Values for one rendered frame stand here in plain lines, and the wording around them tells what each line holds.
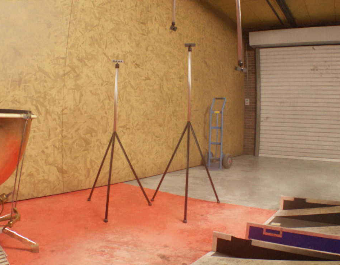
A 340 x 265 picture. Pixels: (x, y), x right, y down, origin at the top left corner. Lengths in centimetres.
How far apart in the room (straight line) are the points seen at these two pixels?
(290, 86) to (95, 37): 470
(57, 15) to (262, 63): 510
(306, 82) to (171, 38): 349
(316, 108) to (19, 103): 570
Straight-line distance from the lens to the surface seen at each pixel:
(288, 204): 249
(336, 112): 638
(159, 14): 411
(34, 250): 166
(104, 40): 320
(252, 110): 683
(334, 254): 144
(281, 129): 650
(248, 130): 685
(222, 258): 152
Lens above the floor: 76
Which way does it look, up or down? 2 degrees down
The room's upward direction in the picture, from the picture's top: 2 degrees clockwise
